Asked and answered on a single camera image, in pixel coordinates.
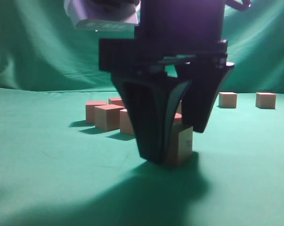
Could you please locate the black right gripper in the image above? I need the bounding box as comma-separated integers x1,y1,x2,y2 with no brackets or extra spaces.
99,0,235,133

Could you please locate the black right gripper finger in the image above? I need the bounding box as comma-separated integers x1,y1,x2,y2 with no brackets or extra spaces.
111,72,192,163

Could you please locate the pink cube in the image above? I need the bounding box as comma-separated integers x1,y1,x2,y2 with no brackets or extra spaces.
176,100,182,114

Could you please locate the pink cube column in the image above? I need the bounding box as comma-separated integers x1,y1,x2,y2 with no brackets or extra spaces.
108,97,124,106
85,101,107,124
120,109,134,136
95,104,124,131
219,92,238,108
174,113,182,124
255,92,277,109
164,124,193,167

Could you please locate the green cloth backdrop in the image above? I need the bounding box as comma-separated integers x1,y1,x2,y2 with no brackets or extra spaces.
0,0,284,226

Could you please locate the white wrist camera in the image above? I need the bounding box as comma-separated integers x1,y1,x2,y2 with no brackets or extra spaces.
64,0,141,32

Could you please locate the black camera cable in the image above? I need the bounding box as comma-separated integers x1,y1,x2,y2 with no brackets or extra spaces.
225,0,252,12

